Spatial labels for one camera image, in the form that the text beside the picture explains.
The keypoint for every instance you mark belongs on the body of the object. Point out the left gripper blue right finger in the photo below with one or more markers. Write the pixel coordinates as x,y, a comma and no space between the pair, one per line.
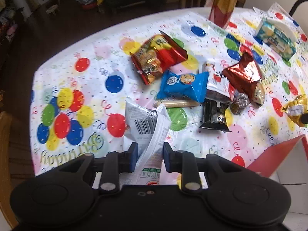
169,158

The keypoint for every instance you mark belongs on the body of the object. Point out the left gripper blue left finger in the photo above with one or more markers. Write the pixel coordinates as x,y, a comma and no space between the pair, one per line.
131,158

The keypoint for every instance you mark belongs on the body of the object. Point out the white spicy strip packet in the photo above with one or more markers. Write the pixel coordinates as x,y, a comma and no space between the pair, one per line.
149,129

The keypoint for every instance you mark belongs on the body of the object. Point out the black snack packet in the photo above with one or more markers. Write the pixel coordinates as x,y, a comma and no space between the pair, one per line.
214,116

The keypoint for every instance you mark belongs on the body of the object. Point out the blue cookie packet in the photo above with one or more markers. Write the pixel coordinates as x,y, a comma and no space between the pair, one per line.
192,86

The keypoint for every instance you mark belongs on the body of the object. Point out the white red snack pouch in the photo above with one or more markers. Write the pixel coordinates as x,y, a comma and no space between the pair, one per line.
218,86

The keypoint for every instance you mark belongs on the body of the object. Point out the small dark candy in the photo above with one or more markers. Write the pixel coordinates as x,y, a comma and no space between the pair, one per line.
239,104

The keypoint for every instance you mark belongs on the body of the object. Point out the red yellow snack bag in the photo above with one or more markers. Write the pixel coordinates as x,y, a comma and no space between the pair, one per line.
157,55

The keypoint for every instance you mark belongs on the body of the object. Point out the clear pastry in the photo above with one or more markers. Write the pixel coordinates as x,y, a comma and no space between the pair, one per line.
258,97

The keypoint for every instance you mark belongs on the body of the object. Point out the brown foil snack bag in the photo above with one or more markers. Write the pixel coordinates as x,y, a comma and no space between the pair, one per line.
245,75

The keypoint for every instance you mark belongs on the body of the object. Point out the yellow gold snack packet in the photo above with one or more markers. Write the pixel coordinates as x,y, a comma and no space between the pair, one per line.
296,110

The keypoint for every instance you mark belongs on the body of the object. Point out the balloon birthday tablecloth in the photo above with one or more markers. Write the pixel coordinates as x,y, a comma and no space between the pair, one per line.
78,96

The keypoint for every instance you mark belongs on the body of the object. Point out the white cardboard box red trim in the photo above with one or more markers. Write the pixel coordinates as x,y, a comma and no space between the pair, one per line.
288,160

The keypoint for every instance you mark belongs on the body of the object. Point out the wooden chair near left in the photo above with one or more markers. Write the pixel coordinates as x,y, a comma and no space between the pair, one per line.
6,186

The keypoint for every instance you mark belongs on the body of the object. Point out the green tissue pack in holder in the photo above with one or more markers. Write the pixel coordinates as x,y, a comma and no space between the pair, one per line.
278,36

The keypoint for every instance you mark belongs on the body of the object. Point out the orange juice bottle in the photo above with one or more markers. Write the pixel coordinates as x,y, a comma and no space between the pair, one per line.
221,11

